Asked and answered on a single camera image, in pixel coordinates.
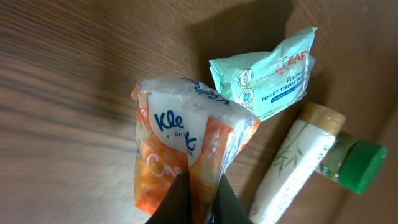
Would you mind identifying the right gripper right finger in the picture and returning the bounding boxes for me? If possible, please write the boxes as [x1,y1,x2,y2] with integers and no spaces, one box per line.
[211,174,252,224]

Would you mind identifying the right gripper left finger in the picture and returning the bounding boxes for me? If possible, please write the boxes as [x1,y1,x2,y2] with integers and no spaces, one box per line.
[146,172,190,224]

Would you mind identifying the orange tissue pack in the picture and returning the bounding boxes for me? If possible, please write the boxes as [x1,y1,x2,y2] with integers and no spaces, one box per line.
[131,77,260,218]

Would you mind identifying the white tube gold cap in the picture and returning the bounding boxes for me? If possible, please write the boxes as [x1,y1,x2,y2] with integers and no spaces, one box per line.
[249,102,346,224]

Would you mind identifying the teal wipes pack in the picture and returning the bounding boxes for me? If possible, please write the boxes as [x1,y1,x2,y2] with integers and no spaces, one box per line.
[209,27,317,121]

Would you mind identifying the green lid jar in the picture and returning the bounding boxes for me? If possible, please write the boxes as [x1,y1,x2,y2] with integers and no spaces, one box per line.
[315,131,387,194]

